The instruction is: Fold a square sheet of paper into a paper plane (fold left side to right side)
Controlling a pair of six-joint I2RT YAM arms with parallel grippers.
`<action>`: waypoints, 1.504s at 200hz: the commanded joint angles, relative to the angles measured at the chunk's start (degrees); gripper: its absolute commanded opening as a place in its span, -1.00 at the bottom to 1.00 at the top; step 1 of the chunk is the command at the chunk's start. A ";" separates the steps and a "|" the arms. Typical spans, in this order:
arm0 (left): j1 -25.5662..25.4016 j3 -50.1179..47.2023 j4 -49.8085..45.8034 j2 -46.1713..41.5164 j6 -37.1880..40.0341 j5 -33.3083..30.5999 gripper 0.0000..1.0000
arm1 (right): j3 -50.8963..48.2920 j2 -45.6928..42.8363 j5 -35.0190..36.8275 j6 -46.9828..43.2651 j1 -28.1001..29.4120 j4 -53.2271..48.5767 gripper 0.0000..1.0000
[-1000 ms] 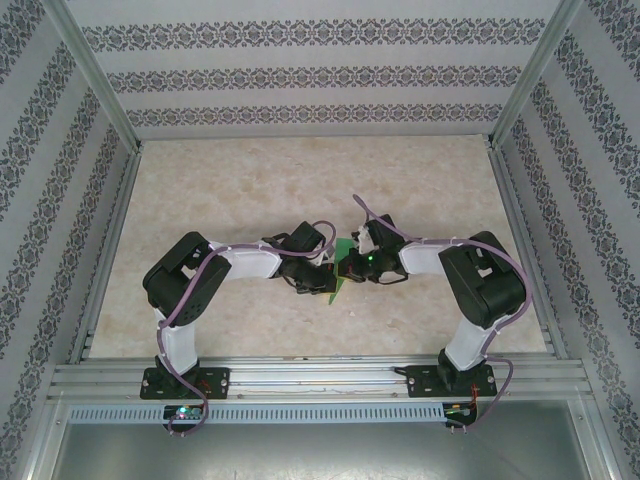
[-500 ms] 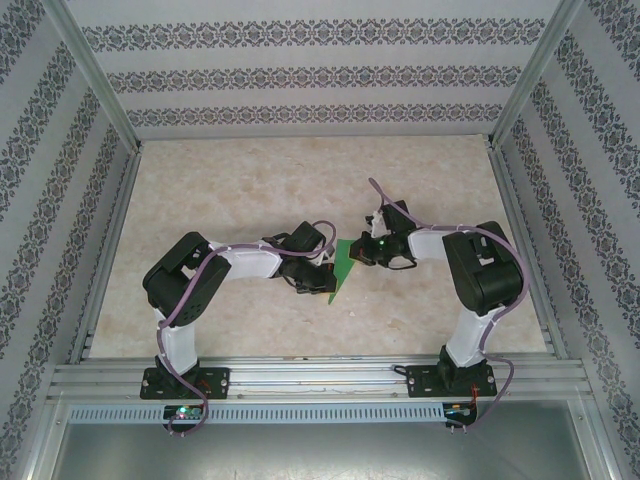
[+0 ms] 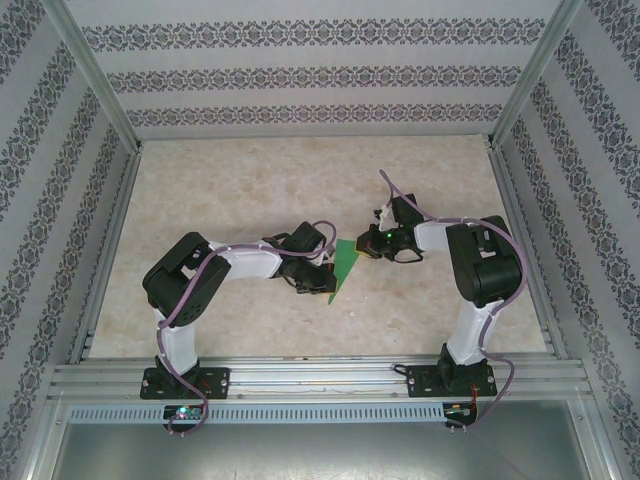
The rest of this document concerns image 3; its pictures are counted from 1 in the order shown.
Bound green paper sheet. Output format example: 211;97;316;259
327;238;362;306

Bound grey sheet metal shelf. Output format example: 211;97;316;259
29;399;616;480

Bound aluminium mounting rail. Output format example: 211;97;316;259
49;354;591;402

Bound slotted grey cable duct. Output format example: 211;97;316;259
67;403;479;425

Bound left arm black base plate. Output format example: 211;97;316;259
139;367;231;401

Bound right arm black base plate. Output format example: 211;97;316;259
407;364;499;400

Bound aluminium frame post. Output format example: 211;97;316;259
42;0;142;151
485;0;585;150

